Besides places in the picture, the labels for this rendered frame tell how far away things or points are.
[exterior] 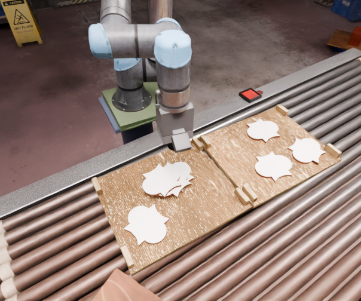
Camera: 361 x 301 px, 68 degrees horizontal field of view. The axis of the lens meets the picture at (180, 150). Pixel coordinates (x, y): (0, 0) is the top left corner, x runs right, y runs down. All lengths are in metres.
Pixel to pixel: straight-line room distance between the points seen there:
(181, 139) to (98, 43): 0.29
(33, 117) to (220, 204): 2.36
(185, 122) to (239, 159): 0.38
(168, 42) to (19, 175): 2.05
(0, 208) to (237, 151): 0.83
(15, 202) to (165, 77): 0.68
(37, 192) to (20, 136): 1.78
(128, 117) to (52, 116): 1.73
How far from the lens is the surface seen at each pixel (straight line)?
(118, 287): 0.67
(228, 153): 1.01
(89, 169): 1.02
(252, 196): 0.88
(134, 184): 0.92
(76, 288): 0.83
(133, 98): 1.23
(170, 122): 0.66
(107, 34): 0.66
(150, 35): 0.65
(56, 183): 1.03
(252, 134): 1.08
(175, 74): 0.58
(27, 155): 2.57
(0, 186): 2.45
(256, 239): 0.86
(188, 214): 0.85
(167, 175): 0.89
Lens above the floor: 1.68
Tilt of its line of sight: 48 degrees down
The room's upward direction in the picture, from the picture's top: straight up
